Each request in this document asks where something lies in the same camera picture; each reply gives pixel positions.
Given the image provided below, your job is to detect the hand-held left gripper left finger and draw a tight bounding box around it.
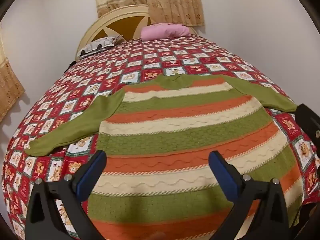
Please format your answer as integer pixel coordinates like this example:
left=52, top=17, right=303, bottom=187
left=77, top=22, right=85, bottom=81
left=25, top=149, right=108, bottom=240

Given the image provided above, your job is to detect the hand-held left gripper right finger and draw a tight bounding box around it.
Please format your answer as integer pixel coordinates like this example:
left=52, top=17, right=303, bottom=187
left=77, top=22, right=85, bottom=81
left=208, top=150, right=290, bottom=240

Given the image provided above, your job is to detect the striped knit sweater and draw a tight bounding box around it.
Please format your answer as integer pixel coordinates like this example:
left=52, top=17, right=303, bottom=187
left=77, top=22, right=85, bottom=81
left=25, top=74, right=304, bottom=240

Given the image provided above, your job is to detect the white patterned pillow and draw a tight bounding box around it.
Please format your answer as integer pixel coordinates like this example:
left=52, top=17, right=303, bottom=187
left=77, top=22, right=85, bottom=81
left=77, top=35, right=124, bottom=57

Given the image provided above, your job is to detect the red printed bedspread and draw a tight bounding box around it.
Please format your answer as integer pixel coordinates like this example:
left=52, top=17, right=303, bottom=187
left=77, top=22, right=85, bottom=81
left=1, top=35, right=320, bottom=240

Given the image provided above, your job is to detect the pink pillow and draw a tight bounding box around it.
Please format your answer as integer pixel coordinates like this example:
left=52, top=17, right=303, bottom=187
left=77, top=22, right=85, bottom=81
left=140, top=23, right=192, bottom=40

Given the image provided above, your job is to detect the cream wooden headboard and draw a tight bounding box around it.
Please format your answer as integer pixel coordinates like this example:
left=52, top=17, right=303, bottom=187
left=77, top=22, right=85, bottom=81
left=76, top=4, right=198, bottom=60

